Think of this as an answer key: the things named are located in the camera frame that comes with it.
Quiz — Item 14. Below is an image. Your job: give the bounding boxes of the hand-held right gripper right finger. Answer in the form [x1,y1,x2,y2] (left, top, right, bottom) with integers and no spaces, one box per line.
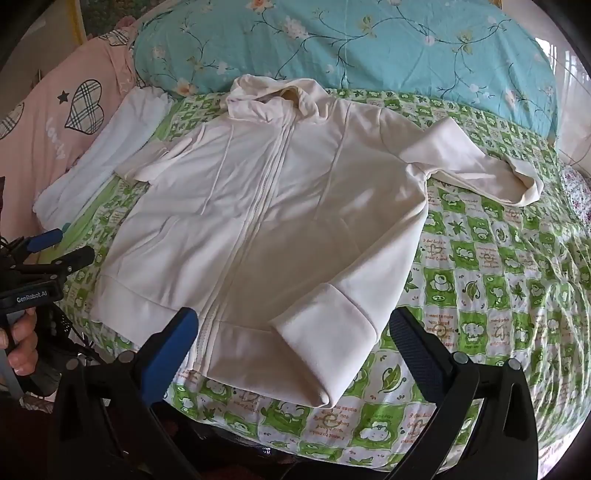
[385,307,539,480]

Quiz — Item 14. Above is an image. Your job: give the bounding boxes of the small floral pillow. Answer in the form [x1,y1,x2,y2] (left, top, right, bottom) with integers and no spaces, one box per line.
[556,164,591,224]

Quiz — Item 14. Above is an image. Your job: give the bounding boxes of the green checked bed sheet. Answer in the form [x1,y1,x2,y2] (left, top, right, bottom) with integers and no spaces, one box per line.
[41,87,591,468]

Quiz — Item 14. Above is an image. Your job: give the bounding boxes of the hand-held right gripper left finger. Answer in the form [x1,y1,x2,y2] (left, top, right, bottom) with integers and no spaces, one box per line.
[46,307,204,480]

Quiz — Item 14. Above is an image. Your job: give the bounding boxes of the pink heart print quilt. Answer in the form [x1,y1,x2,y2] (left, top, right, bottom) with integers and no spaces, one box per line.
[0,24,145,241]

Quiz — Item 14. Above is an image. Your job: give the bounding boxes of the teal floral quilt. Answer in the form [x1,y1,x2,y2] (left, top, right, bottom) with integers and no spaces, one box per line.
[133,0,558,139]

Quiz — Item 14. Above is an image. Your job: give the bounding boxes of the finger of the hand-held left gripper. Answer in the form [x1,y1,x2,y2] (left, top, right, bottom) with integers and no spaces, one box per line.
[25,228,64,253]
[50,246,96,278]

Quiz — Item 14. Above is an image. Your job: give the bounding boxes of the cream hooded zip jacket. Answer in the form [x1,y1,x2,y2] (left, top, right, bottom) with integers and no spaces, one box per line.
[89,74,546,409]

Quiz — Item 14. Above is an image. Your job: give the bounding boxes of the person's left hand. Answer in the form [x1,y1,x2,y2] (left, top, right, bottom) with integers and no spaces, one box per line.
[0,308,40,376]

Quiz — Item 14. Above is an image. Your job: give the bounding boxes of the white folded cloth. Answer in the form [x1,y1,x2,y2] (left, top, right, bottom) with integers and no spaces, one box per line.
[33,87,172,228]

